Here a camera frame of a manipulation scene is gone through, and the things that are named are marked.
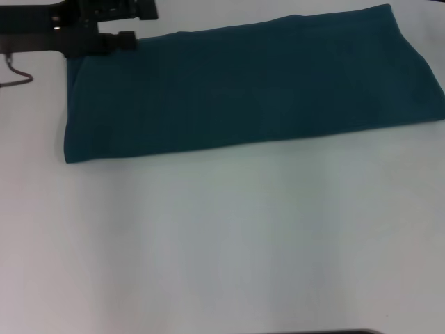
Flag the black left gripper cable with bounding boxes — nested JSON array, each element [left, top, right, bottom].
[[0, 51, 35, 88]]

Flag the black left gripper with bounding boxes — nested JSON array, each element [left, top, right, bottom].
[[0, 0, 160, 59]]

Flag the dark curved robot chest edge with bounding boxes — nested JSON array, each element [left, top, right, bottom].
[[305, 328, 380, 334]]

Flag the teal t-shirt with beige print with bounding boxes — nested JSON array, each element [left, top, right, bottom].
[[63, 3, 445, 165]]

